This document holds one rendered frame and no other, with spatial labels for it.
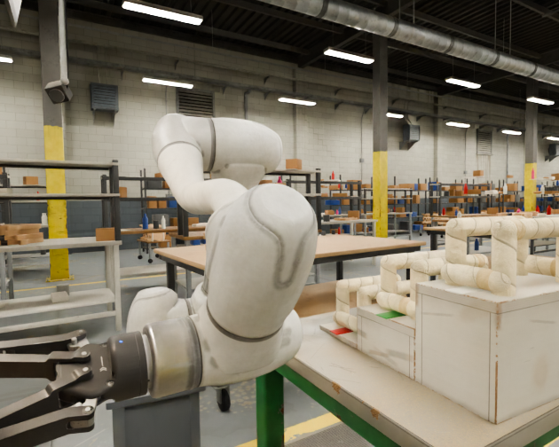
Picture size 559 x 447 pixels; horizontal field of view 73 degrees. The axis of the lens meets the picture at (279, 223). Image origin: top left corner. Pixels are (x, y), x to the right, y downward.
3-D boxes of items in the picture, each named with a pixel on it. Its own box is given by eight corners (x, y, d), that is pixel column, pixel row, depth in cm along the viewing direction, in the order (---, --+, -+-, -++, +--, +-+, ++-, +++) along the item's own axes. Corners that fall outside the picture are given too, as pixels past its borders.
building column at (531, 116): (532, 234, 1363) (535, 66, 1332) (520, 233, 1399) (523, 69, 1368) (538, 233, 1383) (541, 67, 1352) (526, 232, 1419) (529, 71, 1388)
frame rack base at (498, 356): (499, 427, 51) (501, 303, 51) (413, 381, 65) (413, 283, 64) (599, 381, 64) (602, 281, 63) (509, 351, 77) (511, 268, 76)
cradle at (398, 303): (414, 320, 68) (415, 303, 67) (372, 306, 78) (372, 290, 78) (428, 317, 69) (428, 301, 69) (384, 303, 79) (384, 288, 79)
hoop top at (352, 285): (341, 295, 90) (341, 281, 90) (333, 292, 93) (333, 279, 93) (404, 286, 99) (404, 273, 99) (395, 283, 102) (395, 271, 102)
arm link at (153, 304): (126, 351, 125) (123, 286, 124) (182, 342, 132) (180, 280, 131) (128, 371, 110) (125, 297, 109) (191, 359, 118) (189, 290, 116)
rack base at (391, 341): (416, 382, 65) (417, 329, 64) (355, 349, 79) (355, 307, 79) (513, 351, 77) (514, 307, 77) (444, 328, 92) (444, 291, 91)
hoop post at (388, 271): (388, 310, 76) (388, 264, 75) (376, 307, 78) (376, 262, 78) (399, 309, 77) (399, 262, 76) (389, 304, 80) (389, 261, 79)
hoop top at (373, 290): (363, 303, 82) (363, 288, 82) (353, 300, 85) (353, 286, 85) (429, 292, 91) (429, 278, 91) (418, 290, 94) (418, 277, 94)
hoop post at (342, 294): (341, 326, 90) (341, 288, 90) (333, 323, 93) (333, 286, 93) (351, 325, 92) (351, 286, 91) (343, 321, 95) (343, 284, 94)
